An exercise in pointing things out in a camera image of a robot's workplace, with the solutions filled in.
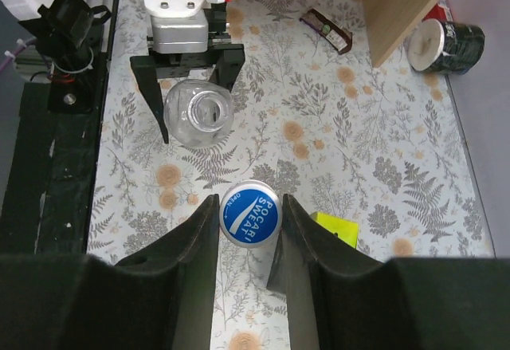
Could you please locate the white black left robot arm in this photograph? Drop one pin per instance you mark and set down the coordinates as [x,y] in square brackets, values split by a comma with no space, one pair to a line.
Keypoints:
[60,29]

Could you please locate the black tape roll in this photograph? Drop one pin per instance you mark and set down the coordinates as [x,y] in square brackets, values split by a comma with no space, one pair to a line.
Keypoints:
[445,47]

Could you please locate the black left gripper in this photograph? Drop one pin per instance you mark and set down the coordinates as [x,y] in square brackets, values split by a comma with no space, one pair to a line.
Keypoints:
[226,57]

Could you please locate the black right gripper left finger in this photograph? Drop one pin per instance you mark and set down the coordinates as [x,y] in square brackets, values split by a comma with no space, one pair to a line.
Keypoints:
[161,297]

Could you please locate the brown snack bar wrapper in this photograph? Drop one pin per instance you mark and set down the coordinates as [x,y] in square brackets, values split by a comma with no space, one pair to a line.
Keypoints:
[339,38]

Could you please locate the clear plastic bottle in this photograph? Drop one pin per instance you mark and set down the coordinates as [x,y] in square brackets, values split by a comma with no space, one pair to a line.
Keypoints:
[198,113]

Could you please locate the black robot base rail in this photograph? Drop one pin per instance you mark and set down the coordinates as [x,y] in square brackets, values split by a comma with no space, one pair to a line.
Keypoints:
[47,207]

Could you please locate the green Gillette razor box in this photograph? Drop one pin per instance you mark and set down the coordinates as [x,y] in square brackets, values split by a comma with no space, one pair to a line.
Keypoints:
[345,230]

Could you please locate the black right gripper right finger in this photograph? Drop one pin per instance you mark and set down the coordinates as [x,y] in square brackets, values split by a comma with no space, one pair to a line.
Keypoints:
[339,298]

